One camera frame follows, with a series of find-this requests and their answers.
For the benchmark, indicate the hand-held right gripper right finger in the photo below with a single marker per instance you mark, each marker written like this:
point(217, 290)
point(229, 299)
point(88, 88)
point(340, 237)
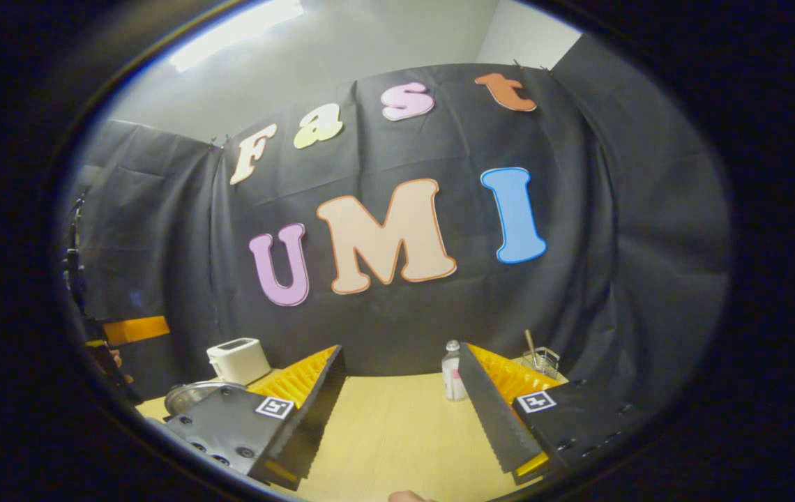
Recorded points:
point(495, 413)

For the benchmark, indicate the wooden stick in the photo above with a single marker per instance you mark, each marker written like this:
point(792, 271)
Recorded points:
point(530, 343)

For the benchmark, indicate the clear bottle with white label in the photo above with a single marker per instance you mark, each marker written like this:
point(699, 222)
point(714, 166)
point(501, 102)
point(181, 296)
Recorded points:
point(453, 373)

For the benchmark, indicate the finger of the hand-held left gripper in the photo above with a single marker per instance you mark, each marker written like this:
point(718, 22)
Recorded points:
point(138, 329)

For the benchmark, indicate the white toaster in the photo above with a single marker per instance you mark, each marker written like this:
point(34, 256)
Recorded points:
point(238, 360)

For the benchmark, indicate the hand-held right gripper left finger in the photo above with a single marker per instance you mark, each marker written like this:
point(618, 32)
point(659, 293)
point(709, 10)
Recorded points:
point(319, 413)

